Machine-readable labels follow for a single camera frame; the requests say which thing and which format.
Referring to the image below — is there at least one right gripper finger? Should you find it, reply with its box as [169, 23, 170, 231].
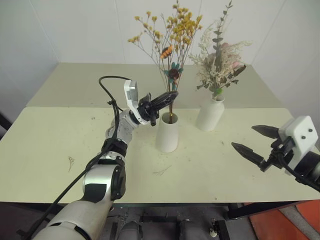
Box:
[231, 141, 266, 167]
[251, 124, 281, 140]

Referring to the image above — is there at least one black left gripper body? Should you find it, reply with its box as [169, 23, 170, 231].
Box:
[136, 92, 161, 127]

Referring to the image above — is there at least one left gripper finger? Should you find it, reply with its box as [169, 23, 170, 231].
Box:
[153, 95, 178, 111]
[150, 90, 180, 105]

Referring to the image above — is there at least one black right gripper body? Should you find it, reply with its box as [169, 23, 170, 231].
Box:
[259, 138, 295, 172]

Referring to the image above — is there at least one yellow dried flower bouquet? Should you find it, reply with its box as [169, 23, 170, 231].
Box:
[127, 0, 204, 125]

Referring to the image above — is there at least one pink beige dried flower bouquet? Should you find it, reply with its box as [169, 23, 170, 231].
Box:
[188, 0, 253, 98]

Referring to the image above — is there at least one tapered white vase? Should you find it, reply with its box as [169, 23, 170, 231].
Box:
[154, 111, 180, 154]

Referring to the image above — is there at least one bottle-shaped white vase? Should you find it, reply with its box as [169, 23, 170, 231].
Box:
[194, 95, 226, 133]

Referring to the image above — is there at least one long thin dried twig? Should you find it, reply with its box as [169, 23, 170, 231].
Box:
[152, 165, 173, 177]

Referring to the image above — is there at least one orange panel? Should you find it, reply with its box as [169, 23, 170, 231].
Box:
[248, 199, 320, 240]

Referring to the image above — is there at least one small dried twig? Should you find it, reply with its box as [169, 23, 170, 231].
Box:
[67, 155, 76, 173]

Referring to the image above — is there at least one dark rounded shape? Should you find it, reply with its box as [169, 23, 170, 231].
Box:
[119, 221, 144, 240]

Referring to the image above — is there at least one black object at table side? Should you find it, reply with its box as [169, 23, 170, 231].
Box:
[0, 111, 13, 141]

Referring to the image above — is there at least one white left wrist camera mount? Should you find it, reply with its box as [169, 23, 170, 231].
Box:
[123, 79, 147, 125]

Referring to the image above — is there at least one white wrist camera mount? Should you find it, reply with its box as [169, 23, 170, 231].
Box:
[277, 115, 320, 179]
[123, 79, 147, 125]

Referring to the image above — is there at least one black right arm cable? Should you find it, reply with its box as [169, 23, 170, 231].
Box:
[279, 154, 320, 193]

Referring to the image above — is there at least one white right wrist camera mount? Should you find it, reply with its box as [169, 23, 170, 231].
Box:
[277, 115, 320, 179]

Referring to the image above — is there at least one black metal table frame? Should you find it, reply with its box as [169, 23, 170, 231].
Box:
[107, 201, 301, 240]

